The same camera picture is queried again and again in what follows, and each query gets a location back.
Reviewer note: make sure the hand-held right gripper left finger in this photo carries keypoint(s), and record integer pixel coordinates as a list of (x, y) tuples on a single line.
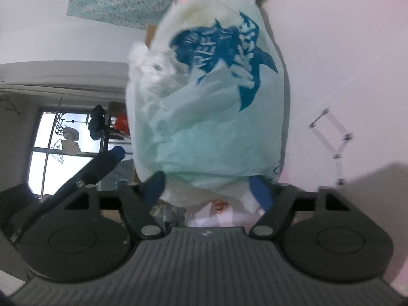
[(154, 186)]

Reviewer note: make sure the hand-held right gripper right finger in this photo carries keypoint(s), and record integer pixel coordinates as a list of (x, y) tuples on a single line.
[(260, 192)]

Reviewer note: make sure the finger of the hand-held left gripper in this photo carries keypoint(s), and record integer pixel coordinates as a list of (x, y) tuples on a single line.
[(102, 167)]

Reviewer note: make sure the pale green printed plastic bag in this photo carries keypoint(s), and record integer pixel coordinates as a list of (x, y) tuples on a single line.
[(207, 118)]

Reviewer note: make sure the white hanging garment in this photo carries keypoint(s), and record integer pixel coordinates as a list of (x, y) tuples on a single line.
[(70, 137)]

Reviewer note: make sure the dark hanging clothes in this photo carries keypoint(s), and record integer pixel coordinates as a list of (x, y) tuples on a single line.
[(96, 122)]

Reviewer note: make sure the window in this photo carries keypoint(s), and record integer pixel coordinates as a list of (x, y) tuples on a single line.
[(47, 165)]

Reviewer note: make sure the pink balloon print mat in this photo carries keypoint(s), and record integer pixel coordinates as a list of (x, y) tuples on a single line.
[(204, 220)]

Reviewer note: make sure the white rod frame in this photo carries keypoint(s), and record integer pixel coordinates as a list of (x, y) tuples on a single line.
[(338, 140)]

